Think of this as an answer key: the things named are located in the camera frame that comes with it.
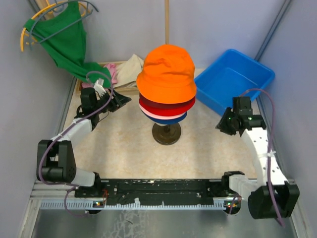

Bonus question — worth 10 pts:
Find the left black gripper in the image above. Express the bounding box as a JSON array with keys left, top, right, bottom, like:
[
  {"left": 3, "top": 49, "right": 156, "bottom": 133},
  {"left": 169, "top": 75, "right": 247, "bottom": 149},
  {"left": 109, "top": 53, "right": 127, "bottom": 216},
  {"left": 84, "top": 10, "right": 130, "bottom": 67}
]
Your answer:
[{"left": 94, "top": 86, "right": 131, "bottom": 114}]

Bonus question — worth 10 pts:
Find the dark maroon hat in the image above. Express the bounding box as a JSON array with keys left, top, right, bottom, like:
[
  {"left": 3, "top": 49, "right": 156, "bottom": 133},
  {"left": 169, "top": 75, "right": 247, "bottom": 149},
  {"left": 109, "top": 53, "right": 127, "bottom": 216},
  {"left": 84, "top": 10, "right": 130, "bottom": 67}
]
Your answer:
[{"left": 139, "top": 93, "right": 196, "bottom": 109}]

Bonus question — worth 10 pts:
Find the blue plastic bin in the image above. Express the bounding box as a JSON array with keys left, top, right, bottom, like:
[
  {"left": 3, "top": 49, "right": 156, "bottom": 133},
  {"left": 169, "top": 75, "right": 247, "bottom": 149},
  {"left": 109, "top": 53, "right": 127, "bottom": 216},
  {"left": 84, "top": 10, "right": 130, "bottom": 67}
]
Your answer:
[{"left": 195, "top": 49, "right": 275, "bottom": 116}]

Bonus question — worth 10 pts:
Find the red hat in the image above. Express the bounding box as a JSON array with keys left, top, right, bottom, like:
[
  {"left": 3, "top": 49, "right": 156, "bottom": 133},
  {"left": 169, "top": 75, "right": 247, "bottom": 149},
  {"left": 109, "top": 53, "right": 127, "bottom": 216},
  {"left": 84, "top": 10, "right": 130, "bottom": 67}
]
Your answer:
[{"left": 139, "top": 99, "right": 196, "bottom": 117}]

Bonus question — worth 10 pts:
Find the blue hat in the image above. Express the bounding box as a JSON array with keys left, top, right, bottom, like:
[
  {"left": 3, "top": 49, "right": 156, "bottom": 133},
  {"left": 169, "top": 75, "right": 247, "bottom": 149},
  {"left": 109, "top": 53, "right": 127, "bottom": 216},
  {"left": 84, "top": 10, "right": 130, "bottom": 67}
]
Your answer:
[{"left": 145, "top": 112, "right": 187, "bottom": 125}]

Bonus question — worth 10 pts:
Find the pink hat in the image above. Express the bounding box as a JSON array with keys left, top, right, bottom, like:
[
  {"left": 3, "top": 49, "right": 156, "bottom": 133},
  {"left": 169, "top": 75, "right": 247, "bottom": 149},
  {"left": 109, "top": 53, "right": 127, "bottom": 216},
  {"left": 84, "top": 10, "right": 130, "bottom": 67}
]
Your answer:
[{"left": 139, "top": 104, "right": 187, "bottom": 120}]

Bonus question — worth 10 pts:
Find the orange hat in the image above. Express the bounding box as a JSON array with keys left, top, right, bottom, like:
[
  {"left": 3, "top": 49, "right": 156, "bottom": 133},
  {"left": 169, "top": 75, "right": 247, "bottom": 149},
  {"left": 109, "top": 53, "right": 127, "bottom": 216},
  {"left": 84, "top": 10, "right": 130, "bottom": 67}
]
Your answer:
[{"left": 136, "top": 44, "right": 197, "bottom": 104}]

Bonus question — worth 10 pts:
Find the cream mannequin head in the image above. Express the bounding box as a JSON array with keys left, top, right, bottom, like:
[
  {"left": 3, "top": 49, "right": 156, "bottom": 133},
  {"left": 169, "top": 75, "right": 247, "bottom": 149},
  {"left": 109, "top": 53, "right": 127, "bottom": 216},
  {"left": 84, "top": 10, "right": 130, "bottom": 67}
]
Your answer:
[{"left": 152, "top": 123, "right": 182, "bottom": 145}]

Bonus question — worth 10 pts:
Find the wooden clothes rack with tray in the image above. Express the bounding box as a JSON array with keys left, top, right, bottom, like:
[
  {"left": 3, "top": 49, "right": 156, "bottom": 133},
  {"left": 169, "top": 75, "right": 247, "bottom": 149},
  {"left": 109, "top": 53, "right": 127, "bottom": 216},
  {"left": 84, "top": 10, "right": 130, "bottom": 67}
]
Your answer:
[{"left": 34, "top": 0, "right": 173, "bottom": 96}]

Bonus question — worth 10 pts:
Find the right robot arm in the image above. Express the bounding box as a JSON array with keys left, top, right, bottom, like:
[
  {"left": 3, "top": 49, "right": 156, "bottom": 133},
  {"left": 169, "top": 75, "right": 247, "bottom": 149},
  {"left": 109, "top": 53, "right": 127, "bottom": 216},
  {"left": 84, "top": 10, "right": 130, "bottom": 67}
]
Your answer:
[{"left": 216, "top": 97, "right": 300, "bottom": 220}]

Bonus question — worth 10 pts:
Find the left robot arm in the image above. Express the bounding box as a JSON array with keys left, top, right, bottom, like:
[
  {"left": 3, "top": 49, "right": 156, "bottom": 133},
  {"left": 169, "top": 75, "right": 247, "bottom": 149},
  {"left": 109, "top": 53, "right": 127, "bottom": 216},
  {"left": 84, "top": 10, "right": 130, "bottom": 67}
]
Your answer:
[{"left": 37, "top": 88, "right": 131, "bottom": 197}]

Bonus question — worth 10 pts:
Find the beige cloth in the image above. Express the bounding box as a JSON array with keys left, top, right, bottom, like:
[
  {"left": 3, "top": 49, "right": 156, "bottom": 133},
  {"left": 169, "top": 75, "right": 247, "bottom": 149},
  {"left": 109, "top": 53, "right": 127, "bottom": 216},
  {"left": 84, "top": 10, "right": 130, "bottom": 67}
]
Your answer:
[{"left": 115, "top": 54, "right": 144, "bottom": 87}]

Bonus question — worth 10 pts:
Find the pink cloth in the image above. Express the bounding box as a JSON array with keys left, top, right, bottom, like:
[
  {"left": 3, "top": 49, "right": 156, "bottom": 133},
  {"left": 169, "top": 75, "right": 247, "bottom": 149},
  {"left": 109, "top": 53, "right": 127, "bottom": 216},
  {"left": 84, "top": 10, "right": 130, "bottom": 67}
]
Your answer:
[{"left": 80, "top": 63, "right": 117, "bottom": 88}]

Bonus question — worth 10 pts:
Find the green shirt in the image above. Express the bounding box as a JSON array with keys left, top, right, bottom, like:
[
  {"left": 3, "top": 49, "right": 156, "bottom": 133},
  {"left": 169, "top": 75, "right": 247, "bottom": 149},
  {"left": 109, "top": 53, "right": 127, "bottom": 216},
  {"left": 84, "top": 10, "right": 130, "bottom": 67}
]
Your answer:
[{"left": 23, "top": 1, "right": 111, "bottom": 89}]

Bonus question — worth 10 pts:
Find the grey hanger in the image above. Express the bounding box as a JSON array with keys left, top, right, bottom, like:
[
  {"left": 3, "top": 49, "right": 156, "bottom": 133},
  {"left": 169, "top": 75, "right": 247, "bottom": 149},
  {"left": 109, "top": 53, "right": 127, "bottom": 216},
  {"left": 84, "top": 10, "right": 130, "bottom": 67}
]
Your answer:
[{"left": 24, "top": 0, "right": 100, "bottom": 52}]

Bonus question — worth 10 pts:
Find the yellow hanger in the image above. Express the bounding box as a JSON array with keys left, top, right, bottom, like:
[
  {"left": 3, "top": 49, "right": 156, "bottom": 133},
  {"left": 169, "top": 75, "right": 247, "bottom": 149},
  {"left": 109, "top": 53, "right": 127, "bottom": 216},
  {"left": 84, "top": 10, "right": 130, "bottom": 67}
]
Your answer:
[{"left": 19, "top": 0, "right": 99, "bottom": 52}]

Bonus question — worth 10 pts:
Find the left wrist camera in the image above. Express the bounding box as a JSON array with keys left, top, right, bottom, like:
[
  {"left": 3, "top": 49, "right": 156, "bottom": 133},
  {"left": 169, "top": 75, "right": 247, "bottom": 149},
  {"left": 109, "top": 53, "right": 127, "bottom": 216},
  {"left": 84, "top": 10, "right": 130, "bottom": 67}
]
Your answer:
[{"left": 93, "top": 78, "right": 106, "bottom": 98}]

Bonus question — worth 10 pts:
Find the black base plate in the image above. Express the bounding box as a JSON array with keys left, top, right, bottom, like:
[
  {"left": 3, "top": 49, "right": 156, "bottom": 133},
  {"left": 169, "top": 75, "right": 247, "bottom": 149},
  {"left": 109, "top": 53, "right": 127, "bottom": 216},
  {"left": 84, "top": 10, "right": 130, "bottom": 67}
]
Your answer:
[{"left": 75, "top": 178, "right": 234, "bottom": 206}]

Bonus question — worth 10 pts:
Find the aluminium rail frame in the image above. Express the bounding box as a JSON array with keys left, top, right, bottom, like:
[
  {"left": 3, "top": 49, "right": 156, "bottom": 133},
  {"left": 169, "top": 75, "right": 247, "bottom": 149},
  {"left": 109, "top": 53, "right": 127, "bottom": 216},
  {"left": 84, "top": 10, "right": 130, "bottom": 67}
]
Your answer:
[{"left": 31, "top": 179, "right": 235, "bottom": 211}]

